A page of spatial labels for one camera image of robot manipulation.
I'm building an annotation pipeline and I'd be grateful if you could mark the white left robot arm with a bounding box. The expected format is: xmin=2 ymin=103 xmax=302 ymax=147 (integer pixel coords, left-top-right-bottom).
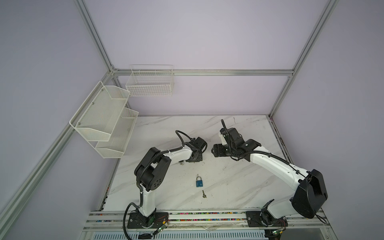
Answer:
xmin=127 ymin=137 xmax=208 ymax=228

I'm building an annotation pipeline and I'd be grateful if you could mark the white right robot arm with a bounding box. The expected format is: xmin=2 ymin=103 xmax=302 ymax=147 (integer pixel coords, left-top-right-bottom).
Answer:
xmin=211 ymin=127 xmax=328 ymax=227

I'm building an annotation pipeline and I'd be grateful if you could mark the large blue padlock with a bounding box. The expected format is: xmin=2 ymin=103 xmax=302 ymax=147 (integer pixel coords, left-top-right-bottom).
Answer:
xmin=196 ymin=176 xmax=204 ymax=188

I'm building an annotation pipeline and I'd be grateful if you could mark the lower white mesh shelf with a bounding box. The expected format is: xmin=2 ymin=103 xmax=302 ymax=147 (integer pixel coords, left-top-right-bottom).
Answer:
xmin=96 ymin=108 xmax=139 ymax=159

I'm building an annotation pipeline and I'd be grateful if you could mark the white mesh shelf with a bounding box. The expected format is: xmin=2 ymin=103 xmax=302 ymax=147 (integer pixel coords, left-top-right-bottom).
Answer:
xmin=69 ymin=82 xmax=130 ymax=142
xmin=96 ymin=108 xmax=139 ymax=159

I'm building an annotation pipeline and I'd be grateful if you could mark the upper white mesh shelf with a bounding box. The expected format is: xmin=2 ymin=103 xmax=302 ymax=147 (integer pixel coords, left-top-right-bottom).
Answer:
xmin=69 ymin=82 xmax=130 ymax=142

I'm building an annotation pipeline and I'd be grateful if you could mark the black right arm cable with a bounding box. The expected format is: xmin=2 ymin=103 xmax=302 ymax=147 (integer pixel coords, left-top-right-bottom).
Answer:
xmin=220 ymin=119 xmax=328 ymax=224

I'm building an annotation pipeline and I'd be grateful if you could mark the white wire basket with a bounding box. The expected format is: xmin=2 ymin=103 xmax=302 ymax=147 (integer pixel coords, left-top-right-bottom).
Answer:
xmin=126 ymin=65 xmax=174 ymax=97

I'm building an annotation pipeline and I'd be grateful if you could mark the aluminium frame horizontal beam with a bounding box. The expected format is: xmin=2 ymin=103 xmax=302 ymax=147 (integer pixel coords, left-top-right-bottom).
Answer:
xmin=114 ymin=69 xmax=294 ymax=76

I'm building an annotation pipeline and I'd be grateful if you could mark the aluminium frame corner post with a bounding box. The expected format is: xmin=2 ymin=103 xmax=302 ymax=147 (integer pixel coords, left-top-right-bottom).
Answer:
xmin=268 ymin=0 xmax=339 ymax=119

